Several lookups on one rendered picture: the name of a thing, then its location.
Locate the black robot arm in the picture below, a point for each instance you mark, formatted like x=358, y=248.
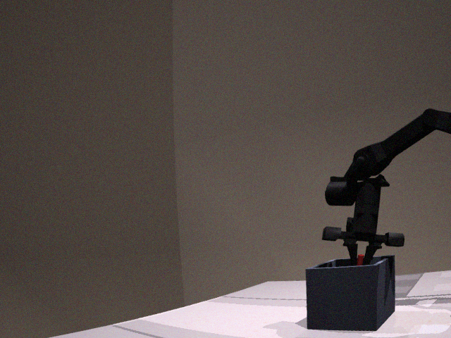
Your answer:
x=373, y=159

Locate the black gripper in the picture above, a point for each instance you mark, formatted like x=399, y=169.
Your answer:
x=365, y=223

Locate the red peg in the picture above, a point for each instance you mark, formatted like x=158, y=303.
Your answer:
x=360, y=259

